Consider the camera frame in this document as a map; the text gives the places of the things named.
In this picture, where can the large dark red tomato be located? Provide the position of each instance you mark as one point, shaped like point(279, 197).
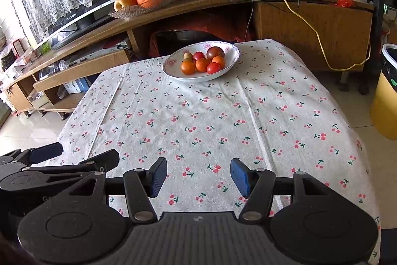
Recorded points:
point(215, 52)

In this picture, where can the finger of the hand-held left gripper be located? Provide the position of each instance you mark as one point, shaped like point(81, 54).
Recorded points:
point(104, 159)
point(46, 153)

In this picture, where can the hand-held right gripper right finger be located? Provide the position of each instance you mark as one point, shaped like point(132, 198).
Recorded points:
point(240, 176)

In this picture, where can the silver set-top box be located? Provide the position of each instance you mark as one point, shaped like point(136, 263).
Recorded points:
point(96, 54)

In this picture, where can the small orange tangerine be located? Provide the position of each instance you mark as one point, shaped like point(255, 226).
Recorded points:
point(219, 62)
point(202, 64)
point(188, 67)

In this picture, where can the green and white box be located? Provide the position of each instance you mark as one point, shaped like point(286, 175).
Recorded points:
point(390, 12)

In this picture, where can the white floral bowl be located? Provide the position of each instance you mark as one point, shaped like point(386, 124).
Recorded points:
point(172, 61)

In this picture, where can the wooden television stand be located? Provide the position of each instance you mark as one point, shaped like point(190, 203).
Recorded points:
point(310, 29)

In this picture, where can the small pale green fruit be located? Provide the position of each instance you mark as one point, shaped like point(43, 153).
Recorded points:
point(187, 55)

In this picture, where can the yellow apple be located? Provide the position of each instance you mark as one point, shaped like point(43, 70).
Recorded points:
point(125, 1)

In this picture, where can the yellow trash bin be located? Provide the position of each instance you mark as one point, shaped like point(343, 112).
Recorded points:
point(386, 109)

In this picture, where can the cherry print tablecloth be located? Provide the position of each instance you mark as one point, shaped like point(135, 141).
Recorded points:
point(201, 116)

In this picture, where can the blue and white box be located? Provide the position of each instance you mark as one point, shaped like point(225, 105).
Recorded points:
point(77, 86)

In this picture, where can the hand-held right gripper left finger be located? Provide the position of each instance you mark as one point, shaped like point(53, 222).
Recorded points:
point(158, 176)

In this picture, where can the red ornament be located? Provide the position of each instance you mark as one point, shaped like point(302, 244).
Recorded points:
point(345, 1)

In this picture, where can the glass fruit plate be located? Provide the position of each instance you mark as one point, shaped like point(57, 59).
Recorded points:
point(130, 12)

